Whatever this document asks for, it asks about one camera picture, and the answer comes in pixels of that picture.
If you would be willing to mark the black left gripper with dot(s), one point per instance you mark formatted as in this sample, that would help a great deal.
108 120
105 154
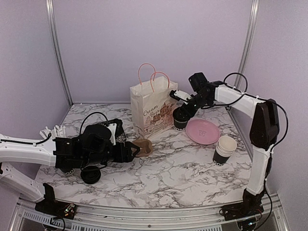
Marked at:
122 149

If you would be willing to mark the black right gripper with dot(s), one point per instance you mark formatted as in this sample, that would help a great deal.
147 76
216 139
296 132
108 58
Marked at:
190 111

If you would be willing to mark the black cup lid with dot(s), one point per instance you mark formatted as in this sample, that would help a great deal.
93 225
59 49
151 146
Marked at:
180 116

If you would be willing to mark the stack of paper cups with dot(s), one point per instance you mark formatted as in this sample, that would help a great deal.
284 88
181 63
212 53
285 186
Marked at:
225 148

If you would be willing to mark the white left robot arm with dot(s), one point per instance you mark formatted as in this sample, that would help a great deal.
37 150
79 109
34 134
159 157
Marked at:
96 144

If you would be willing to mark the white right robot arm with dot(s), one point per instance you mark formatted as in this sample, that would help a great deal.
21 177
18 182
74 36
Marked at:
264 129

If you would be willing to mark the brown cardboard cup carrier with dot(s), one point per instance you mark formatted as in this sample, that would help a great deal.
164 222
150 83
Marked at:
146 147

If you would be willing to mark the black floral square plate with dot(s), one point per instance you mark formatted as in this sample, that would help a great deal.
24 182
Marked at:
123 136

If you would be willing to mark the pink round plate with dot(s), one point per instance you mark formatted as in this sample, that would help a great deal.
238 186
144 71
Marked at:
202 131

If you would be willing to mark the white printed paper bag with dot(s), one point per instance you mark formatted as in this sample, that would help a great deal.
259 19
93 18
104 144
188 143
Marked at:
151 105

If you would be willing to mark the stack of black lids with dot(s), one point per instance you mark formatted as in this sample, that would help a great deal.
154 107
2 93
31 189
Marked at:
90 174

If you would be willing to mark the black cup holding straws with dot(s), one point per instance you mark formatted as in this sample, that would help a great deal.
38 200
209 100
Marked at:
68 171

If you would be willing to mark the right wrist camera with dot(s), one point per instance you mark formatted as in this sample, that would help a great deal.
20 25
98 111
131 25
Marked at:
180 96

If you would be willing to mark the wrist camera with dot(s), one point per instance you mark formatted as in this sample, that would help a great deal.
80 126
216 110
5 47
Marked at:
180 96
114 126

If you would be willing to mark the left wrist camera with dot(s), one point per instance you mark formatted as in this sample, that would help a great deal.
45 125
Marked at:
114 126

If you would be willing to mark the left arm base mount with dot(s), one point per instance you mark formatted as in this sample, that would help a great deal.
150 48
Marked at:
49 205

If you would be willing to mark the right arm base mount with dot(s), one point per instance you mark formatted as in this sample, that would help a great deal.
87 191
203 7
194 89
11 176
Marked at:
240 209

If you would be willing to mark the right aluminium frame post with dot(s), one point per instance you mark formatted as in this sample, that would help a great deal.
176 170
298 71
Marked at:
252 22

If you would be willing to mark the aluminium frame post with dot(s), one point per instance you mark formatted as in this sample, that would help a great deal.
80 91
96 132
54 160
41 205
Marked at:
252 22
57 51

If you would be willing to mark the front aluminium rail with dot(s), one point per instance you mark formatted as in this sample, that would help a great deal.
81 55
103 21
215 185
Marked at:
104 218

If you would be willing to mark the left aluminium frame post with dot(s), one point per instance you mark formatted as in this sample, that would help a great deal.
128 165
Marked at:
57 51

